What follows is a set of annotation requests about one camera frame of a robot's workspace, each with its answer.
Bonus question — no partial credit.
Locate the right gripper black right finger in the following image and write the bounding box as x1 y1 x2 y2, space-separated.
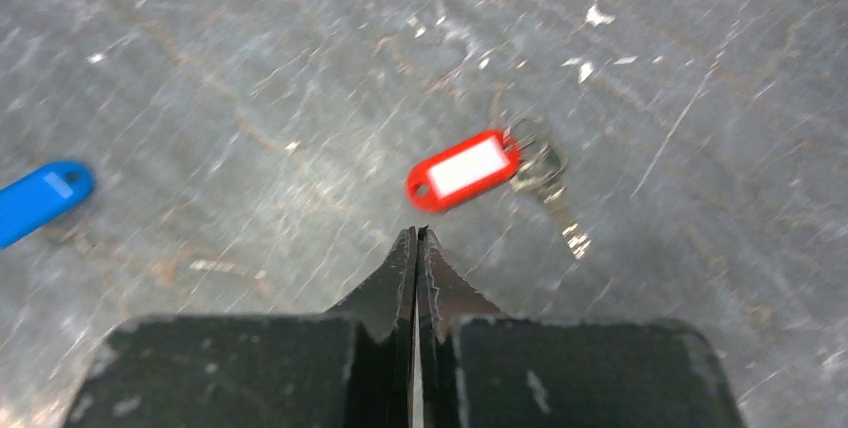
417 227 744 427

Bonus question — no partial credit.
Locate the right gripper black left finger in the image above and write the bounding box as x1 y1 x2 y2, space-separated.
63 228 418 427

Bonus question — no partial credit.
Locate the key with red tag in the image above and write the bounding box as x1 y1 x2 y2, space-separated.
404 115 591 260

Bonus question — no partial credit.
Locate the key with blue tag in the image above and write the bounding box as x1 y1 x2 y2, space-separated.
1 160 95 249

